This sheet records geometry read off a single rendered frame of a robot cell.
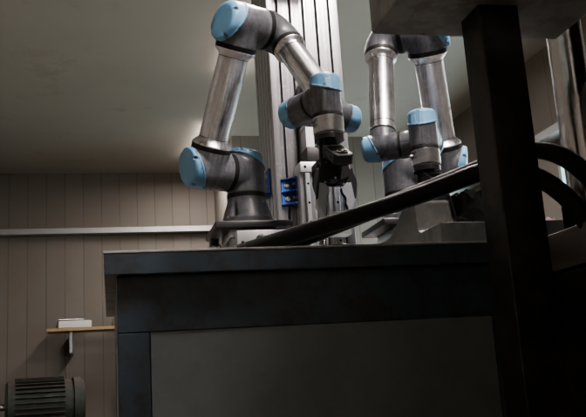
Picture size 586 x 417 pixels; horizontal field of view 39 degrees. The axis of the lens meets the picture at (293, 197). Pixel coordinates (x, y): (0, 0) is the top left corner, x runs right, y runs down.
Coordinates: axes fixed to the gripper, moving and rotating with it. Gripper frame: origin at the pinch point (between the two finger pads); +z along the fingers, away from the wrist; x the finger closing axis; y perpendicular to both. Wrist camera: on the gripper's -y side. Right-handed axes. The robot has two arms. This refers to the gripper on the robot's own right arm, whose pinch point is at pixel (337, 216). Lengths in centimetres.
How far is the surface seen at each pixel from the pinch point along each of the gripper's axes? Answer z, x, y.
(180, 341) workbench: 29, 41, -47
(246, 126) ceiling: -214, -83, 591
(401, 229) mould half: 5.9, -10.0, -14.4
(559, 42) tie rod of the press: -16, -22, -65
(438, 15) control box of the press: -12, 6, -80
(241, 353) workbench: 32, 31, -47
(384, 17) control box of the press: -12, 13, -78
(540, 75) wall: -195, -293, 396
